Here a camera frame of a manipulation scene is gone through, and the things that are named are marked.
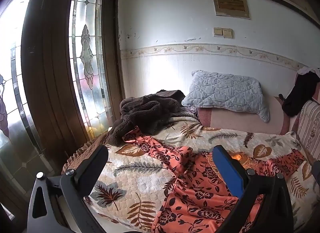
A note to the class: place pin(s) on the leaf print quilted blanket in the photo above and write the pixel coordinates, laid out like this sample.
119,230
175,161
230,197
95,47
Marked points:
140,173

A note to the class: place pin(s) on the black garment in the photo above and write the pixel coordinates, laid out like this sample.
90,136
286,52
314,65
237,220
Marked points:
300,95

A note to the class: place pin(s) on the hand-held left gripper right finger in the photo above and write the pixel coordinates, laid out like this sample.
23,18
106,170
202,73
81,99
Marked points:
228,170

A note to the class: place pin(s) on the beige light switch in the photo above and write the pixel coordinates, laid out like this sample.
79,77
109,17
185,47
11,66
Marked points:
227,33
218,31

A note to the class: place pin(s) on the grey quilted pillow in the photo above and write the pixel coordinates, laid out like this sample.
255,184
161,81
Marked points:
227,90

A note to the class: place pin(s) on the pink sofa armrest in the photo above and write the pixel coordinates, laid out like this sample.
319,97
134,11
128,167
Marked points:
237,120

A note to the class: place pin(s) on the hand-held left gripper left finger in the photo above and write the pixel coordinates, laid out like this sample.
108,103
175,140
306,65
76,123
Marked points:
93,165

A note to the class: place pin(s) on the striped sofa backrest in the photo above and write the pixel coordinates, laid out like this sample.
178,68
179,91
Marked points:
308,123

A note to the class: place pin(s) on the beige wall plaque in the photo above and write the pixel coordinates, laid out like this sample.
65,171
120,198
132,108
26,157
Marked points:
231,4

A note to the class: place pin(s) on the arched stained glass panel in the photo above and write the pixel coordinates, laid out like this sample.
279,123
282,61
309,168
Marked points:
87,55

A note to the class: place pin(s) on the brown fuzzy blanket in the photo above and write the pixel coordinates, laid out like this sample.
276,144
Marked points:
145,113

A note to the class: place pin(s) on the brown ruffled bed cover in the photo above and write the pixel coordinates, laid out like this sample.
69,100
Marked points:
85,148

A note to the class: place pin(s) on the purple patterned cloth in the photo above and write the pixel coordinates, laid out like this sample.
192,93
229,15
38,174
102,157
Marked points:
191,111

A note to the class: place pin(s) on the pink cloth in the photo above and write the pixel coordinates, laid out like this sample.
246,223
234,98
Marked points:
306,70

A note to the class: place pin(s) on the brown wooden door frame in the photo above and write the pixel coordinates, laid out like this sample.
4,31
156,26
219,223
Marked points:
50,60

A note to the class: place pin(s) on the orange floral garment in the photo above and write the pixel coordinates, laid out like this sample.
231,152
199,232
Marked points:
195,193

